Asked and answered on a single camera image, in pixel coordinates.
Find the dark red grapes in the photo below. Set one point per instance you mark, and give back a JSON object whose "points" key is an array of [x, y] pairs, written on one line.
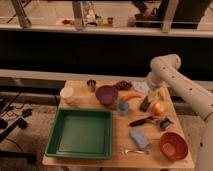
{"points": [[123, 85]]}

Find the black handled peeler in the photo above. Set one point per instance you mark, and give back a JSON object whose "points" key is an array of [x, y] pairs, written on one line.
{"points": [[140, 121]]}

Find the blue sponge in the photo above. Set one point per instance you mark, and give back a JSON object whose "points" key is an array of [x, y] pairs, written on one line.
{"points": [[139, 138]]}

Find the small metal cup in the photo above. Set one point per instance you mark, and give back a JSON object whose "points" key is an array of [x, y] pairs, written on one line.
{"points": [[91, 84]]}

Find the silver fork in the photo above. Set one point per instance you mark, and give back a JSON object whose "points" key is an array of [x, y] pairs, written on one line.
{"points": [[125, 151]]}

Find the yellow onion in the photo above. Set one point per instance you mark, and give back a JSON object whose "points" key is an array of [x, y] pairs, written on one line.
{"points": [[157, 109]]}

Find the white paper cup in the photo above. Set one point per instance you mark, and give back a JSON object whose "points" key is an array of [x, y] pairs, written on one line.
{"points": [[67, 94]]}

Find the green plastic tray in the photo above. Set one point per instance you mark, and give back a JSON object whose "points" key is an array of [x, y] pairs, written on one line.
{"points": [[81, 134]]}

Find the orange carrot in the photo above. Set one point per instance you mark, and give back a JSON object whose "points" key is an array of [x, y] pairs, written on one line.
{"points": [[130, 96]]}

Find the small black clip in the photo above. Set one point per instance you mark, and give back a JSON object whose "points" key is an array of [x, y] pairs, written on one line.
{"points": [[165, 123]]}

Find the yellow banana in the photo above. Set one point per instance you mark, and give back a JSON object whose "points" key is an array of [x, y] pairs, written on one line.
{"points": [[165, 94]]}

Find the orange bowl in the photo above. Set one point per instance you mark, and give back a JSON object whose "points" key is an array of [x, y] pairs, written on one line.
{"points": [[173, 146]]}

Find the black rectangular block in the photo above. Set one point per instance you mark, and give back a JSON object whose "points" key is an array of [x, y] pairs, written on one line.
{"points": [[145, 104]]}

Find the small blue cup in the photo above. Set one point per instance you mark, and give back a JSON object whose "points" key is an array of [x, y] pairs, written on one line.
{"points": [[122, 108]]}

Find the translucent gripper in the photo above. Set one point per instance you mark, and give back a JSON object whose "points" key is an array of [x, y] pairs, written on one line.
{"points": [[156, 94]]}

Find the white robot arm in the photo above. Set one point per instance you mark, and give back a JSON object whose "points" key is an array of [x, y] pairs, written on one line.
{"points": [[165, 69]]}

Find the wooden table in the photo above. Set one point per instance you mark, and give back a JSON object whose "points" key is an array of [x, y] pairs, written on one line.
{"points": [[84, 99]]}

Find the purple bowl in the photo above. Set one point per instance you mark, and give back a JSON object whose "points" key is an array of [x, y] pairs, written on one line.
{"points": [[106, 94]]}

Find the clear plastic bag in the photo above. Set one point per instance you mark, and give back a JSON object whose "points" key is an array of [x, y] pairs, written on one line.
{"points": [[141, 87]]}

